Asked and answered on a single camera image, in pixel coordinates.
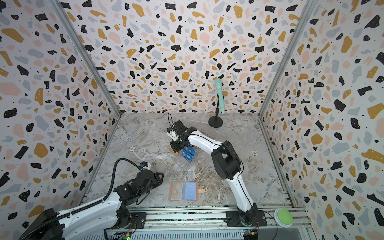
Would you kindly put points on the gold VIP card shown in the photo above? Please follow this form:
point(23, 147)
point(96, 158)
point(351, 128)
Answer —
point(174, 152)
point(176, 191)

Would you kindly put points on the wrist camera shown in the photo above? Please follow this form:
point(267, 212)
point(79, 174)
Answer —
point(145, 166)
point(172, 134)

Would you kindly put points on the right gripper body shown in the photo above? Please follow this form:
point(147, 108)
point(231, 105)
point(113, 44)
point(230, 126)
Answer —
point(181, 144)

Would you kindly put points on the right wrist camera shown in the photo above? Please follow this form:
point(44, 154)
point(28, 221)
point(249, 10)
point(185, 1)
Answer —
point(172, 134)

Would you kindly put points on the pink leather card holder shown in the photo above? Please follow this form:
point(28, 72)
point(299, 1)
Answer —
point(191, 191)

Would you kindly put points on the blue card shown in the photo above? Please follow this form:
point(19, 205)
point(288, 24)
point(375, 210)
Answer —
point(187, 156)
point(191, 150)

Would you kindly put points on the black microphone stand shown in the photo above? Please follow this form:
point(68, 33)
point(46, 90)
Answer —
point(216, 121)

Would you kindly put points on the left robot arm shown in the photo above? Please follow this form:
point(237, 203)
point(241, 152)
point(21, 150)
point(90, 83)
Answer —
point(105, 213)

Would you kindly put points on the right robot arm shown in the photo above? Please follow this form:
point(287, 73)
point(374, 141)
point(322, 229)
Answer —
point(228, 166)

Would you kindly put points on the green push button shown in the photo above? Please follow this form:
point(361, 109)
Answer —
point(283, 218)

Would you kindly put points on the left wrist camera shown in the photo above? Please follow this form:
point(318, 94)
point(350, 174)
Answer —
point(145, 166)

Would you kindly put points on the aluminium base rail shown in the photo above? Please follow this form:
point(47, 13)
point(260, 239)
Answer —
point(212, 223)

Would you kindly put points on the mint green microphone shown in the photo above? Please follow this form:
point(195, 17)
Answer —
point(219, 89)

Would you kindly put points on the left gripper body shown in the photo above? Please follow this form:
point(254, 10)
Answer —
point(157, 180)

